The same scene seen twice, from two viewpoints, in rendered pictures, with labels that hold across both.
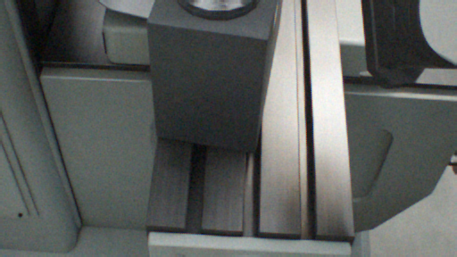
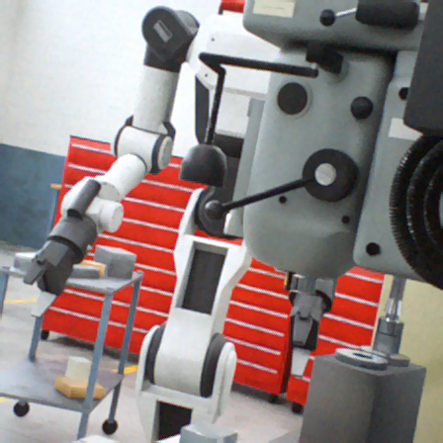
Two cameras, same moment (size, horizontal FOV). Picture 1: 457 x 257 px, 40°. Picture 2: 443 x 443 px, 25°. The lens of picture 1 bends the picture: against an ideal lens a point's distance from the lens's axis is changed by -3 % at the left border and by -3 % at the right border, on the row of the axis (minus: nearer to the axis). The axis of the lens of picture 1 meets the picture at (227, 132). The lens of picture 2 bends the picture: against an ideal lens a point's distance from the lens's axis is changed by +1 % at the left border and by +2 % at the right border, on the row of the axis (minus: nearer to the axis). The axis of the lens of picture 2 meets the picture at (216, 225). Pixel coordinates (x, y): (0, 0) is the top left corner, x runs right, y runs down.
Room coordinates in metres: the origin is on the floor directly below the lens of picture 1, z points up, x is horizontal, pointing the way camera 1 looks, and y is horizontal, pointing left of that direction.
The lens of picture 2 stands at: (2.28, 0.46, 1.44)
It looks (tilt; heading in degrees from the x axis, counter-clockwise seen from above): 3 degrees down; 205
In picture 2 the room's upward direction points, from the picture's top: 11 degrees clockwise
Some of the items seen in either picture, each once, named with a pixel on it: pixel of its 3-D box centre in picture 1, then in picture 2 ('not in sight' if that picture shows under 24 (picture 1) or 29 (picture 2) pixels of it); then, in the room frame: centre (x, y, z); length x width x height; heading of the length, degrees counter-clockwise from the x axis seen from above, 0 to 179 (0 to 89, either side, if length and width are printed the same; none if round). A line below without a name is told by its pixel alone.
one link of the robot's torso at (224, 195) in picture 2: not in sight; (236, 200); (0.12, -0.49, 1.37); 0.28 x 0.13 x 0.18; 11
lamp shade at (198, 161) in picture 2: not in sight; (205, 163); (0.90, -0.22, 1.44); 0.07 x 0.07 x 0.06
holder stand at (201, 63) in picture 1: (224, 20); (363, 409); (0.55, 0.01, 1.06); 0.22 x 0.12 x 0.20; 172
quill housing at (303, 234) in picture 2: not in sight; (326, 165); (0.89, -0.03, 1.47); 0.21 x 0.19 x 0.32; 0
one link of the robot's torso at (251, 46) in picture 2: not in sight; (255, 87); (0.15, -0.49, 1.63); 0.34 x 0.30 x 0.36; 101
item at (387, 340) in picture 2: not in sight; (388, 338); (0.50, 0.02, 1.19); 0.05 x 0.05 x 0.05
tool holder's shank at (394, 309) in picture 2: not in sight; (398, 288); (0.50, 0.02, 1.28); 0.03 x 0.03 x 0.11
